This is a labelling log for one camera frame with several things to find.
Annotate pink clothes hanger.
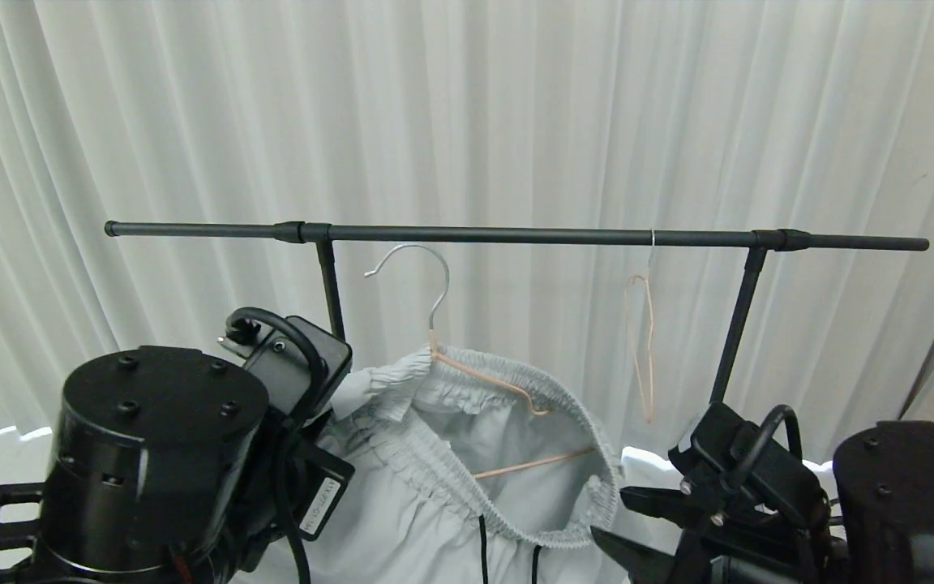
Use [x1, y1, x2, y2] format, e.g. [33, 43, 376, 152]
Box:
[364, 243, 598, 480]
[624, 230, 658, 425]

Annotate black clothes rack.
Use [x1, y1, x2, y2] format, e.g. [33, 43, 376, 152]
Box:
[104, 219, 931, 406]

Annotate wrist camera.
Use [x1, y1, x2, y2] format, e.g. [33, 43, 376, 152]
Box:
[668, 401, 831, 528]
[218, 307, 353, 424]

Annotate black cable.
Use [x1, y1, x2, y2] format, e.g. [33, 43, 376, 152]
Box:
[725, 403, 803, 489]
[224, 306, 331, 584]

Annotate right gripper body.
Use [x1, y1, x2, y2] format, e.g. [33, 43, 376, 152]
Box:
[674, 519, 842, 584]

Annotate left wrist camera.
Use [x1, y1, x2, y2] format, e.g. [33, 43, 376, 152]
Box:
[218, 307, 353, 424]

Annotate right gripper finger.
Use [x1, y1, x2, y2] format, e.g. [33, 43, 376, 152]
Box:
[590, 527, 680, 584]
[619, 484, 717, 530]

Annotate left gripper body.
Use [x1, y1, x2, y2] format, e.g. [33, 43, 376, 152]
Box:
[256, 428, 357, 570]

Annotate pale grey shorts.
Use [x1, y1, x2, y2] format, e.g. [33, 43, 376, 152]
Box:
[305, 344, 632, 584]

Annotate white curtain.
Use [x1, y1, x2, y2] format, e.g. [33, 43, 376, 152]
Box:
[0, 0, 934, 487]

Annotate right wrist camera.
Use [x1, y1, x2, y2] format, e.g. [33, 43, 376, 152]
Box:
[668, 401, 831, 528]

